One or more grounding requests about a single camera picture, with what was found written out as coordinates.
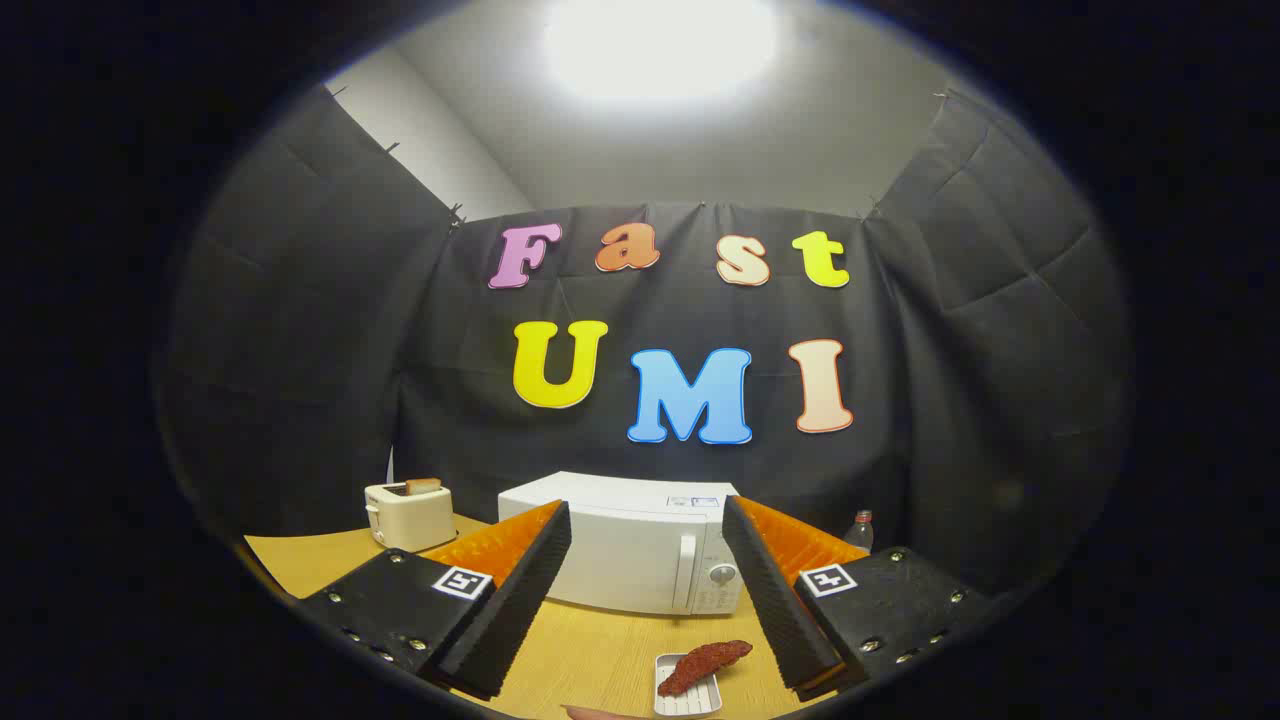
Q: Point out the ceiling light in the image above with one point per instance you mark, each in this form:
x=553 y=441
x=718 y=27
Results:
x=660 y=45

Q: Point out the reddish brown meat strip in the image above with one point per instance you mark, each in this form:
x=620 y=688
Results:
x=700 y=662

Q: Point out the black backdrop cloth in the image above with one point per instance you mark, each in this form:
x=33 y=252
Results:
x=320 y=380

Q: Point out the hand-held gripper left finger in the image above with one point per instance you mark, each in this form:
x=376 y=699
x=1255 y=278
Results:
x=520 y=590

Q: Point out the bread slice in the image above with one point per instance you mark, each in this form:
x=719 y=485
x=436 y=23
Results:
x=423 y=486

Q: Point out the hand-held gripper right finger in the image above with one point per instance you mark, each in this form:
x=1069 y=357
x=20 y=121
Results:
x=775 y=590

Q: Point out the small white rectangular dish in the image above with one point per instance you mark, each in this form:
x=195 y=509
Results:
x=692 y=703

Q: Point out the cream toaster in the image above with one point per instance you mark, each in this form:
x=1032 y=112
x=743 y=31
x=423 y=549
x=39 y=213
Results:
x=410 y=518

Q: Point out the clear plastic bottle red label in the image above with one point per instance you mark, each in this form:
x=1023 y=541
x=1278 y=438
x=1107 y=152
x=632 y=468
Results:
x=862 y=532

